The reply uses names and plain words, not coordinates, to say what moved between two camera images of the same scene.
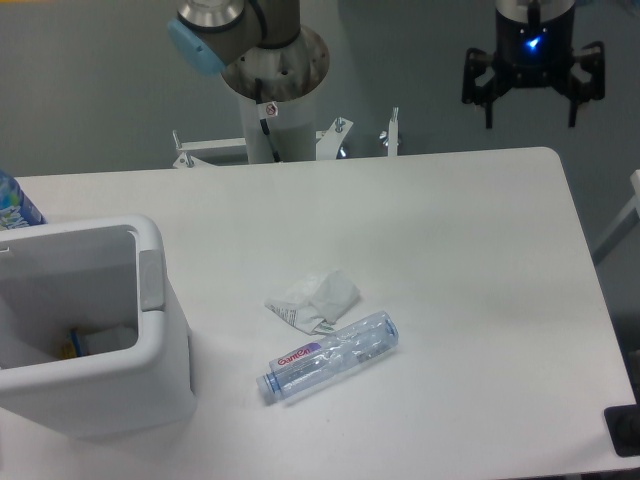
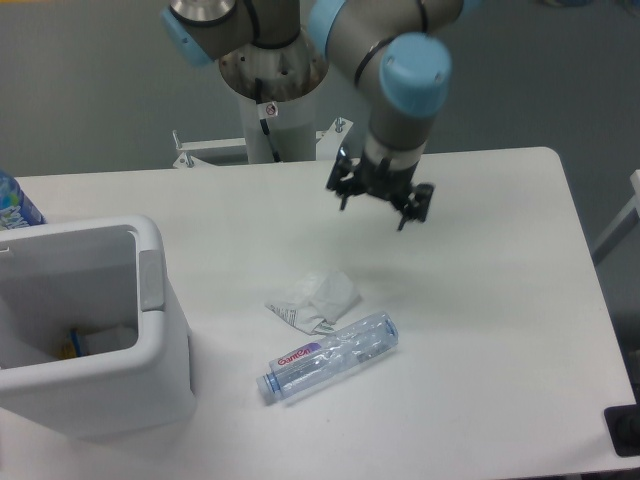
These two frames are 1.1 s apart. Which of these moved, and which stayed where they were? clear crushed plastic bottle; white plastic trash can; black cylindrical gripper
Moved: black cylindrical gripper
Stayed: white plastic trash can; clear crushed plastic bottle
